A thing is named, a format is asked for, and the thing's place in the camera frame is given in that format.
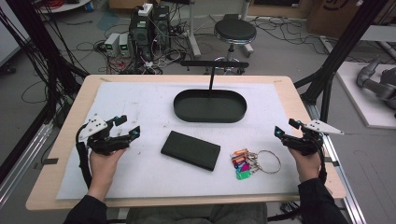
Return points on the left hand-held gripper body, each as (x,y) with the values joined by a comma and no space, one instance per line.
(101,141)

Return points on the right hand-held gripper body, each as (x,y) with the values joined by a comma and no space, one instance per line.
(306,141)

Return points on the black wallet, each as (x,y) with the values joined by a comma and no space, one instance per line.
(190,150)

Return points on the black oval tray with stand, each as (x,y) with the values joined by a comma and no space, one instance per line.
(208,107)

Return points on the person's right hand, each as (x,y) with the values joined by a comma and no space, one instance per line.
(306,169)

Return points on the person's left hand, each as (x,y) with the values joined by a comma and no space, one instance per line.
(102,171)

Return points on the wooden table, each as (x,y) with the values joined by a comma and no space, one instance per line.
(67,146)

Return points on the white table mat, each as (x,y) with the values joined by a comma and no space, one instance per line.
(155,102)

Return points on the black tape strip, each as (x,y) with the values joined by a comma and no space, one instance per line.
(49,161)

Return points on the white platform board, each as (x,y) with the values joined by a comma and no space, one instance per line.
(358,102)

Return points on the white power supply unit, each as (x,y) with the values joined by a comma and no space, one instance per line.
(124,45)
(111,45)

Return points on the black computer tower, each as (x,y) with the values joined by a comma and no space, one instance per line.
(140,34)
(161,25)

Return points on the person's legs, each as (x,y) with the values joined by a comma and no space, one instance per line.
(193,215)

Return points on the black round stool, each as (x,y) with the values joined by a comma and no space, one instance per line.
(235,31)

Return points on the white power adapter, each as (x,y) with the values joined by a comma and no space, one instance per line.
(145,9)

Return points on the white table leg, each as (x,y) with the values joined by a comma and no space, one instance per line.
(193,31)

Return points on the cardboard box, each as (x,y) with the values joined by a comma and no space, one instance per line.
(342,15)

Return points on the aluminium rail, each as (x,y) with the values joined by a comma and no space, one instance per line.
(345,186)
(21,161)

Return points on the black metal frame post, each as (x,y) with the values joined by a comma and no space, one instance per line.
(345,43)

